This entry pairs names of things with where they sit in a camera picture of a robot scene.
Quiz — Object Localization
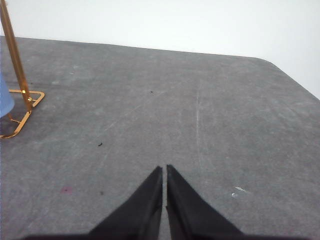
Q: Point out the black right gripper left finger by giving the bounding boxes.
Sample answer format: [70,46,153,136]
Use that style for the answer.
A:
[64,166,163,240]

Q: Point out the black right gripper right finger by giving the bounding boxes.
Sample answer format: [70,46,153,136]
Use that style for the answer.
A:
[166,164,267,240]

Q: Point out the blue ribbed cup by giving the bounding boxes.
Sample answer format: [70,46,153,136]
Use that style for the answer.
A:
[0,72,15,119]

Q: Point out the gold wire cup rack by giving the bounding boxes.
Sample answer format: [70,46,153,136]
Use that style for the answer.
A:
[0,0,45,139]

